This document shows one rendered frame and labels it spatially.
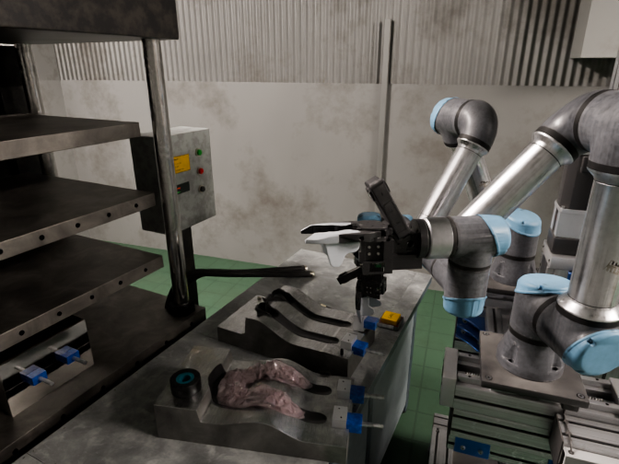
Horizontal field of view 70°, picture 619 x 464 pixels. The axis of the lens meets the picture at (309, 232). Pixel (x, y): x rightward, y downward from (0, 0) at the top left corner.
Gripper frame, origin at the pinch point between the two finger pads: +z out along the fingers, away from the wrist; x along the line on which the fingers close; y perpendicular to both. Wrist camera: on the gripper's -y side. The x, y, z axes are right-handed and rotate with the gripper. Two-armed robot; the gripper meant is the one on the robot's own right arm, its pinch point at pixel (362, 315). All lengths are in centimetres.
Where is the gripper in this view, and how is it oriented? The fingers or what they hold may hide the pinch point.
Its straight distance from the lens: 152.0
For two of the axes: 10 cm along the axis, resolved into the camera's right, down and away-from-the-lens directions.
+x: 4.5, -2.5, 8.5
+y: 8.9, 1.0, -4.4
